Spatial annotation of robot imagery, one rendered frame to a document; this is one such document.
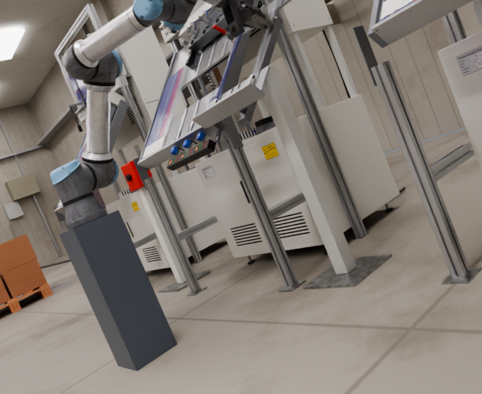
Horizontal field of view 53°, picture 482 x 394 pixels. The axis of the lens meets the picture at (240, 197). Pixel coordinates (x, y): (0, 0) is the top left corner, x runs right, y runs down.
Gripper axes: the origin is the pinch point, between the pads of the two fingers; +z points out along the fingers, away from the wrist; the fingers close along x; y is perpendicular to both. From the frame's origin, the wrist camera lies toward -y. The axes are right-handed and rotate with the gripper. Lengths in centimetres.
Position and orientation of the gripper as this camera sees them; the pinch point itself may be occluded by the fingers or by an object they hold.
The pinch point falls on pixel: (267, 26)
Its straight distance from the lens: 173.6
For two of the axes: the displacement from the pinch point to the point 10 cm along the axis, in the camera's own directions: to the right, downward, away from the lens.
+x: -6.0, 1.9, 7.8
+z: 8.0, 2.1, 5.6
